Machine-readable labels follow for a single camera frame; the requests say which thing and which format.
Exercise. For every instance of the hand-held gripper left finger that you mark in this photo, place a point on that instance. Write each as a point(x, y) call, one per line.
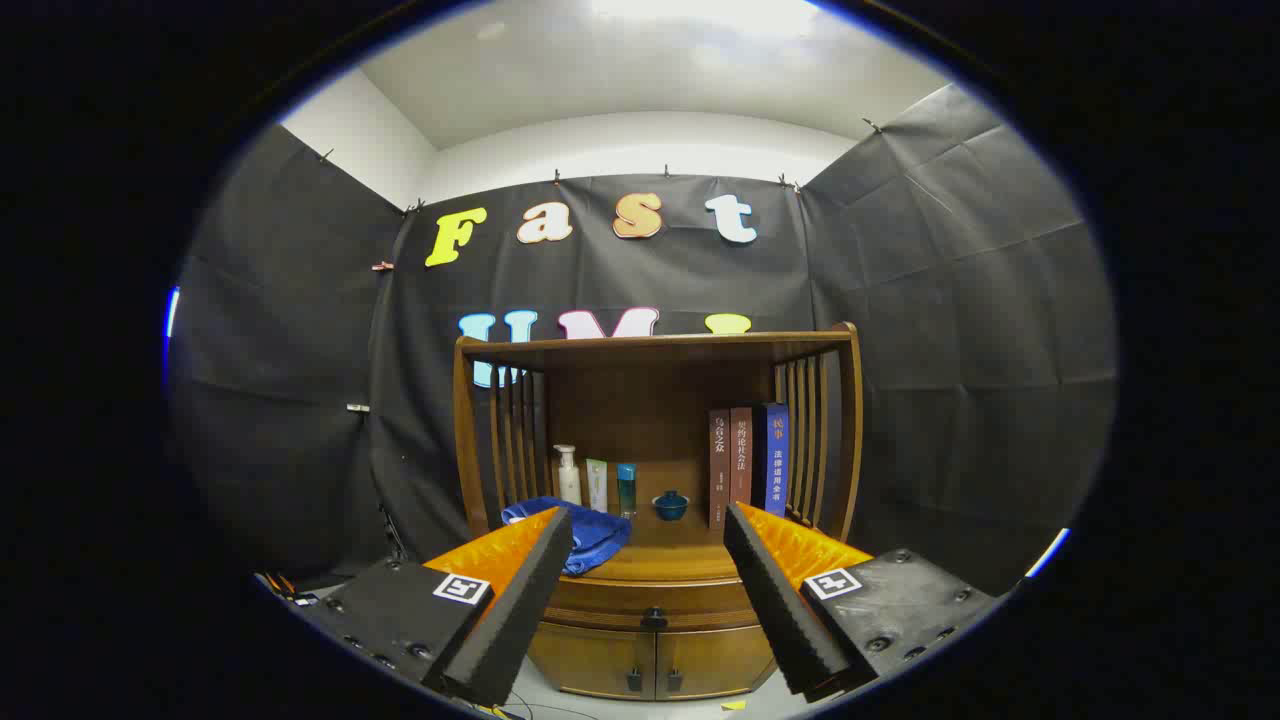
point(520, 600)

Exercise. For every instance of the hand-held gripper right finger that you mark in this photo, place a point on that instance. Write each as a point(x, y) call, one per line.
point(780, 600)

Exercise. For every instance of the wooden cabinet drawer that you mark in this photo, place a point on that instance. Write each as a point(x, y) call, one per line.
point(600, 605)

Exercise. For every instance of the wooden cabinet door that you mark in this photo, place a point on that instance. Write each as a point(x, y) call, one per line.
point(590, 660)
point(715, 660)

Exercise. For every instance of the wooden countertop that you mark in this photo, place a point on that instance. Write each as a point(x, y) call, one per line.
point(670, 560)

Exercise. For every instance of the black drawer knob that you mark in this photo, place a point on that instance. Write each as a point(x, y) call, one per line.
point(655, 619)

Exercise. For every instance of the wooden cabinet with slatted shelf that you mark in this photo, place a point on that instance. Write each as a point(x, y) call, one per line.
point(650, 400)

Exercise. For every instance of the blue folded towel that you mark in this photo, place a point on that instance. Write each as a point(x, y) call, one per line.
point(600, 530)

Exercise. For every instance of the white pump bottle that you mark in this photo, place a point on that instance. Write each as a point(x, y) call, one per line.
point(568, 485)

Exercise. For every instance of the white and green tube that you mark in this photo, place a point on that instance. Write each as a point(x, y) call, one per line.
point(597, 488)

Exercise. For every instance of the blue book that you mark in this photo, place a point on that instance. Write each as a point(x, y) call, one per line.
point(775, 460)

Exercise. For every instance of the dark brown book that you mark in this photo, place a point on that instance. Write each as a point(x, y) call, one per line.
point(719, 470)

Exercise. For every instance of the blue lidded tea cup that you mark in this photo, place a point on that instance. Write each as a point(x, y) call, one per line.
point(670, 507)

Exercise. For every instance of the reddish brown book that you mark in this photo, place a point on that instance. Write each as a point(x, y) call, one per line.
point(741, 455)

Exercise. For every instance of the teal glass bottle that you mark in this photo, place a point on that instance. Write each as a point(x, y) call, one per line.
point(627, 492)

